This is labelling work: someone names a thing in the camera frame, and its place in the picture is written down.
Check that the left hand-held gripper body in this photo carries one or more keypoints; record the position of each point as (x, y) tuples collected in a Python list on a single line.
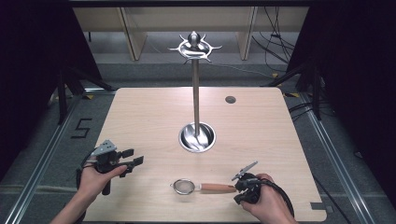
[(105, 159)]

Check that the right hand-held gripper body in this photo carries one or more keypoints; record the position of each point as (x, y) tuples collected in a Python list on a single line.
[(252, 186)]

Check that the person's right hand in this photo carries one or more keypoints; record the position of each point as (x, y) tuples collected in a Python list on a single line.
[(271, 205)]

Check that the person's left hand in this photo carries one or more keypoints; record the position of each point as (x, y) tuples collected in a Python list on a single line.
[(91, 183)]

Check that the black metal stand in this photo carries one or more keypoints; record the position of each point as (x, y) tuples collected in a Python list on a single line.
[(65, 93), (314, 90)]

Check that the steel utensil stand with hooks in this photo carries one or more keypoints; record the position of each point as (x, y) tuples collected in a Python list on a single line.
[(195, 102)]

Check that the round grey table grommet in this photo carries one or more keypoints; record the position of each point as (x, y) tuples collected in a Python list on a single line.
[(230, 100)]

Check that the black curtain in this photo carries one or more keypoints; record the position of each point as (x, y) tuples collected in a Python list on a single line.
[(37, 77), (358, 93)]

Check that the light wooden shelf unit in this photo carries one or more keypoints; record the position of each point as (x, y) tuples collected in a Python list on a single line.
[(137, 28)]

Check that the aluminium floor rail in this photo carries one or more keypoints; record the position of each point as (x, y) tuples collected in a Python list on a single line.
[(40, 168), (337, 168)]

